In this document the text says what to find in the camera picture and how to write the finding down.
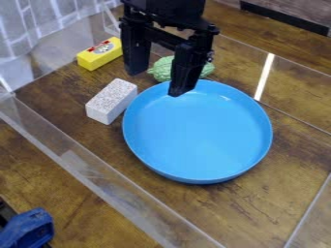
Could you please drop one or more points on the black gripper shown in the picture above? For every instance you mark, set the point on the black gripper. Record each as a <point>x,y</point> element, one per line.
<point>145,17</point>

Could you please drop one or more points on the white speckled block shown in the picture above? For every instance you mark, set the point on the white speckled block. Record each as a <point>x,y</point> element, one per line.
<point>109,102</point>

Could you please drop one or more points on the blue round tray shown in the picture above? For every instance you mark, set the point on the blue round tray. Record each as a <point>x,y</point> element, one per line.
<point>201,138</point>

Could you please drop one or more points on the green bitter gourd toy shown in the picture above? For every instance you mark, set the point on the green bitter gourd toy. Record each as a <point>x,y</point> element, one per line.
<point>160,69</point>

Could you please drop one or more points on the yellow rectangular block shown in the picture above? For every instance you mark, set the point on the yellow rectangular block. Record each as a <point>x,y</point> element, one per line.
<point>97,55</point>

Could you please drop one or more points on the black baseboard strip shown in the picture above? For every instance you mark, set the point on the black baseboard strip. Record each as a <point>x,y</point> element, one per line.
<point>284,18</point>

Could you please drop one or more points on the white grid curtain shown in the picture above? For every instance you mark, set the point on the white grid curtain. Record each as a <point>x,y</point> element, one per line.
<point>26,20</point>

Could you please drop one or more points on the blue clamp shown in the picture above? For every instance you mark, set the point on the blue clamp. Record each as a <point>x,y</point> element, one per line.
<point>28,230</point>

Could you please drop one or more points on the clear acrylic corner bracket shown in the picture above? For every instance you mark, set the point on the clear acrylic corner bracket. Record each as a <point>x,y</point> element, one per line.
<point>110,16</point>

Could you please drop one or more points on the clear acrylic enclosure wall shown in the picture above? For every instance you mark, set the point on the clear acrylic enclosure wall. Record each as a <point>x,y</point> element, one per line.
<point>68,164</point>

